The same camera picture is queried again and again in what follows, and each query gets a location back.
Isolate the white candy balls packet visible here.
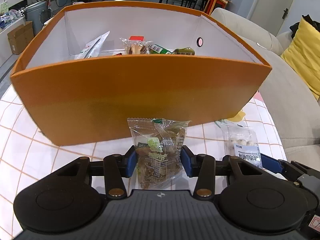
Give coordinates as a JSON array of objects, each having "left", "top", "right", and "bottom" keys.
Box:
[{"left": 215, "top": 120, "right": 263, "bottom": 168}]

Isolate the green clear snack packet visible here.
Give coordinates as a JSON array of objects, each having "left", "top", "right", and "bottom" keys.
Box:
[{"left": 127, "top": 118, "right": 190, "bottom": 190}]

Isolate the orange cardboard box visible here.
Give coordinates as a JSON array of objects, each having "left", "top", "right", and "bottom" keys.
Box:
[{"left": 11, "top": 1, "right": 272, "bottom": 146}]

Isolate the brown jerky snack packet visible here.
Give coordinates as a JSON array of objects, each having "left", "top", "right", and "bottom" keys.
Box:
[{"left": 172, "top": 47, "right": 195, "bottom": 55}]

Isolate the white long snack packet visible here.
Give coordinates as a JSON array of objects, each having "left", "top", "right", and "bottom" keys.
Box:
[{"left": 73, "top": 31, "right": 110, "bottom": 60}]

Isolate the small red cap snack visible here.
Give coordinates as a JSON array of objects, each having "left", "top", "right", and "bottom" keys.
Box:
[{"left": 120, "top": 38, "right": 152, "bottom": 55}]

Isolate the green sausage snack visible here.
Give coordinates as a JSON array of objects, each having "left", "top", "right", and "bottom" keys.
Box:
[{"left": 148, "top": 44, "right": 172, "bottom": 55}]

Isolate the beige sofa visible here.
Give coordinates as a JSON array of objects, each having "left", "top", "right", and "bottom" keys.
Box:
[{"left": 211, "top": 8, "right": 319, "bottom": 170}]

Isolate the lemon pattern tablecloth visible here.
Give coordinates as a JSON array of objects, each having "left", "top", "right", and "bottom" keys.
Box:
[{"left": 1, "top": 85, "right": 287, "bottom": 239}]

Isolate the yellow cushion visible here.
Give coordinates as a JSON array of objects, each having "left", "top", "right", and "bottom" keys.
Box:
[{"left": 281, "top": 15, "right": 319, "bottom": 100}]

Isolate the white tv cabinet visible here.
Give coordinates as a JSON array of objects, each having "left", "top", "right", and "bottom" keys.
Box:
[{"left": 0, "top": 17, "right": 25, "bottom": 65}]

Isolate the cardboard carton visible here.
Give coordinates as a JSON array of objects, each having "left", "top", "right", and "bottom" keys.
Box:
[{"left": 8, "top": 21, "right": 34, "bottom": 55}]

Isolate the orange stool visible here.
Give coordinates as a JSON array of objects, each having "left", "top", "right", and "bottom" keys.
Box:
[{"left": 203, "top": 0, "right": 231, "bottom": 15}]

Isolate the grey plant pot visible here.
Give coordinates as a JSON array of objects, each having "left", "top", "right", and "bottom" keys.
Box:
[{"left": 24, "top": 0, "right": 52, "bottom": 36}]

